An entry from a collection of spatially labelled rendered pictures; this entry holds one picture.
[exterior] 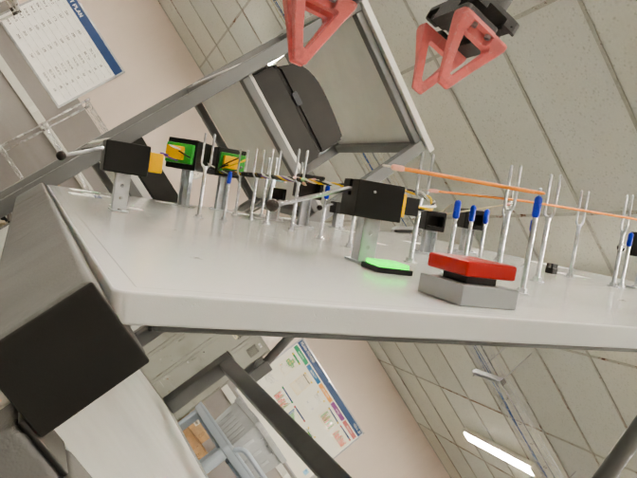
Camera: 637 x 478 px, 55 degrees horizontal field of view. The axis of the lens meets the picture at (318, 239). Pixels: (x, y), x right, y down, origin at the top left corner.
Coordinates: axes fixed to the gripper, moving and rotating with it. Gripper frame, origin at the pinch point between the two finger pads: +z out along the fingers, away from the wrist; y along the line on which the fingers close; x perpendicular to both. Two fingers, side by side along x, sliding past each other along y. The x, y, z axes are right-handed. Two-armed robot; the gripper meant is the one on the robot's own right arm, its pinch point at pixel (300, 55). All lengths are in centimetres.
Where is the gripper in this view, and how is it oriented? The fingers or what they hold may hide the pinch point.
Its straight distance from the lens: 65.2
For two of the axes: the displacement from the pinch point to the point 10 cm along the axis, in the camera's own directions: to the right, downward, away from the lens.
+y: -3.4, -1.1, 9.3
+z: -3.2, 9.5, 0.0
